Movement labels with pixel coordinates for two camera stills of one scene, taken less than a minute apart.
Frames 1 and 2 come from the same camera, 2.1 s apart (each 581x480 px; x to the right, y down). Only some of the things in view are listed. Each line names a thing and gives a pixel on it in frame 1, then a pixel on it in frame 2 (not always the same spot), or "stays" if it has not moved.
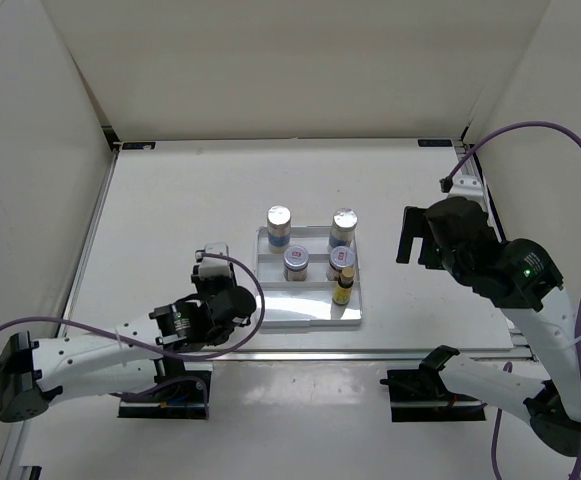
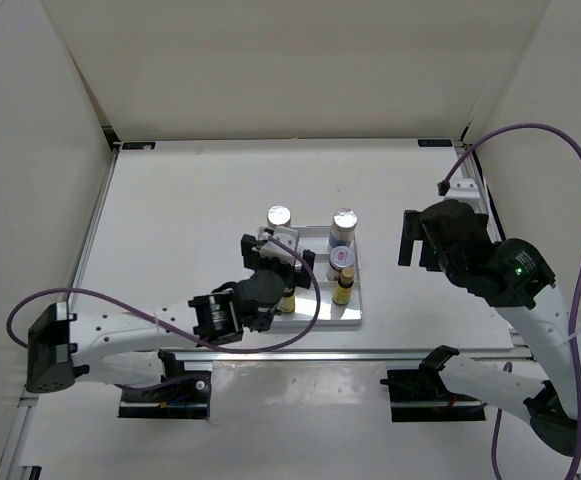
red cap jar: (341, 257) stays
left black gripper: (200, 283) → (252, 259)
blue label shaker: (279, 219) stays
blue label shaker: (343, 228) stays
